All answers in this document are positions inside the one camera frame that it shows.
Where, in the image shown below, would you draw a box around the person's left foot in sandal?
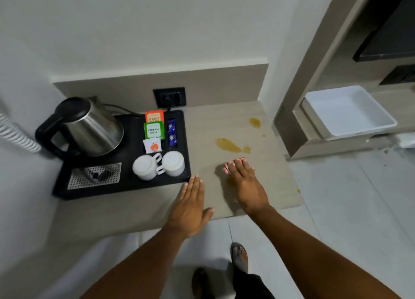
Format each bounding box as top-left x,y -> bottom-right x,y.
191,267 -> 212,299

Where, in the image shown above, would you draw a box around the person's left forearm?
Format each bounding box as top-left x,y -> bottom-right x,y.
79,226 -> 189,299

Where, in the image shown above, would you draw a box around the white tea packet red print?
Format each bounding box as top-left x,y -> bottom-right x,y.
143,138 -> 162,154

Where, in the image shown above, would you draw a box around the person's foot in sandal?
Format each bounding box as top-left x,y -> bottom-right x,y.
230,242 -> 249,274
191,267 -> 212,299

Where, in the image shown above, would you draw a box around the perforated metal drip grate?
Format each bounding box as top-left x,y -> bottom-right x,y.
67,163 -> 122,190

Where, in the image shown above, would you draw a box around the black box under television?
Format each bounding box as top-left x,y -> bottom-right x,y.
379,65 -> 415,86

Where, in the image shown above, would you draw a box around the beige wooden shelf unit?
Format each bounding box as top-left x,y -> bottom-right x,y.
272,0 -> 415,160

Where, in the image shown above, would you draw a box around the black plastic serving tray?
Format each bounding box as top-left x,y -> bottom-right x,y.
53,110 -> 192,201

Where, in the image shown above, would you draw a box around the orange tea bag packet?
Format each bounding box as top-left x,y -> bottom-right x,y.
145,110 -> 165,125

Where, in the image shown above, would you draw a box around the stainless steel electric kettle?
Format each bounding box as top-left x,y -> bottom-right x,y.
35,96 -> 125,158

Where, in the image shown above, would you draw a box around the person's black trousers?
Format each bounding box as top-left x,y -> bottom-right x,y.
232,266 -> 276,299

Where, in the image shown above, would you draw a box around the person's left hand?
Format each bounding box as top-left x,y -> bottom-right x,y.
164,176 -> 215,240

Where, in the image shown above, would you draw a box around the person's right forearm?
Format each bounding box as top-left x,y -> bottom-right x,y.
250,205 -> 402,299

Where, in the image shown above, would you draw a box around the black wall socket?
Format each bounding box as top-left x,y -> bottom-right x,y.
153,87 -> 186,108

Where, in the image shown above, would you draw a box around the green tea bag packet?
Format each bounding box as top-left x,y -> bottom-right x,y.
144,121 -> 165,141

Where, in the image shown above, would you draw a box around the person's right hand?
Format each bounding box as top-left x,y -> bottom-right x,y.
223,157 -> 270,216

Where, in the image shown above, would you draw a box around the black television screen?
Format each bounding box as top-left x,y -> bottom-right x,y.
353,0 -> 415,62

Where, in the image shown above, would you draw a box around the person's right foot in sandal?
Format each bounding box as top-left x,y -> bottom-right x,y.
230,242 -> 249,274

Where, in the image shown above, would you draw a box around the white plastic rectangular bin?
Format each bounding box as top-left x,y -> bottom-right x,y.
301,85 -> 398,141

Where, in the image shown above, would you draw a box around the white coiled cord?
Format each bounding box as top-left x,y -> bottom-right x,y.
0,112 -> 42,153

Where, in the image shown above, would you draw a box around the black power cable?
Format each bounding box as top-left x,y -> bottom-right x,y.
103,103 -> 172,117

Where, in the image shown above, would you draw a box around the large brown liquid spill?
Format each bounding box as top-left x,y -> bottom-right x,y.
215,138 -> 252,154

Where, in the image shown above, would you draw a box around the white ceramic cup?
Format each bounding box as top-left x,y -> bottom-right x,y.
156,151 -> 185,177
132,153 -> 163,181

